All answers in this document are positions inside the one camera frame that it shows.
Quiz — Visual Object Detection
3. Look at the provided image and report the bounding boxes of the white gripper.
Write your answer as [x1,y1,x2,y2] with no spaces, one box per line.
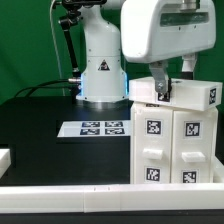
[121,0,216,94]

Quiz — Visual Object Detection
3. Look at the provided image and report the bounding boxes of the white cabinet top block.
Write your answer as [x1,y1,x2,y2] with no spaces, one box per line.
[129,77,222,111]

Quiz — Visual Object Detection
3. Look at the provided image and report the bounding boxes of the white door panel with knob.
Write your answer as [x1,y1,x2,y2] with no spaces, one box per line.
[171,108,218,184]

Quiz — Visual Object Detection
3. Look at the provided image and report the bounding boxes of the white cabinet body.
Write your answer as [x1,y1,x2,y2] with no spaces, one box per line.
[130,103,218,184]

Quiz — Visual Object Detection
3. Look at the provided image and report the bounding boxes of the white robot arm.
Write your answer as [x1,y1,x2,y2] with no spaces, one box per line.
[78,0,216,107]

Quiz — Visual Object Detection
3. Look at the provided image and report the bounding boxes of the white right fence bar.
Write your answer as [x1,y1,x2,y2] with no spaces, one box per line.
[213,158,224,183]

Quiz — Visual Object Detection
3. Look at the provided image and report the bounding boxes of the white fence bar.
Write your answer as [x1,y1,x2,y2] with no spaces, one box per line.
[213,158,224,183]
[0,183,224,214]

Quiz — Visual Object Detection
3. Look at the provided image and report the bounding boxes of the white front fence bar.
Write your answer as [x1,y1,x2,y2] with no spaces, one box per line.
[0,183,224,214]

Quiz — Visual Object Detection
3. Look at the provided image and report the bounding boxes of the white left fence block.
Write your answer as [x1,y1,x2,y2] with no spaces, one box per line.
[0,149,11,178]

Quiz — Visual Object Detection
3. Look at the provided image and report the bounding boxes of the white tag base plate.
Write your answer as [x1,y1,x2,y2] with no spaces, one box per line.
[58,120,131,138]

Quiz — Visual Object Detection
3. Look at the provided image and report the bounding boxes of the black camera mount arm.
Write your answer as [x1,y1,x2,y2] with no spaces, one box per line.
[51,0,107,97]

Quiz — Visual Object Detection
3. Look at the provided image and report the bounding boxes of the black cables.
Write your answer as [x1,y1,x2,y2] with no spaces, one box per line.
[13,78,78,98]

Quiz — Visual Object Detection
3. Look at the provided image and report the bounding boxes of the grey cable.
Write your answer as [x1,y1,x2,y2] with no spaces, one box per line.
[49,0,66,97]

